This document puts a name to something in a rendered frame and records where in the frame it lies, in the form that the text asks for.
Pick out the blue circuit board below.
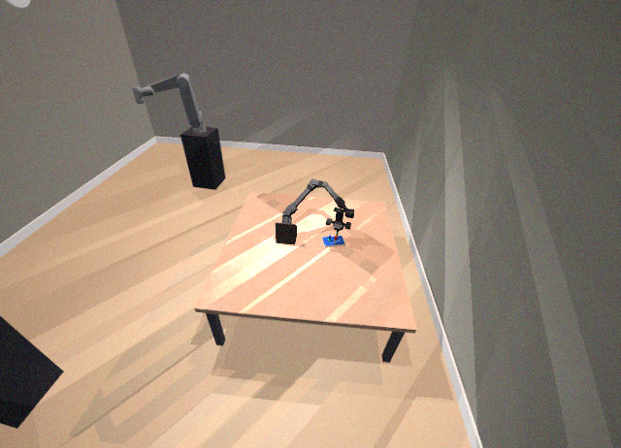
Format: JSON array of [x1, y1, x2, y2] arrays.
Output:
[[322, 232, 345, 247]]

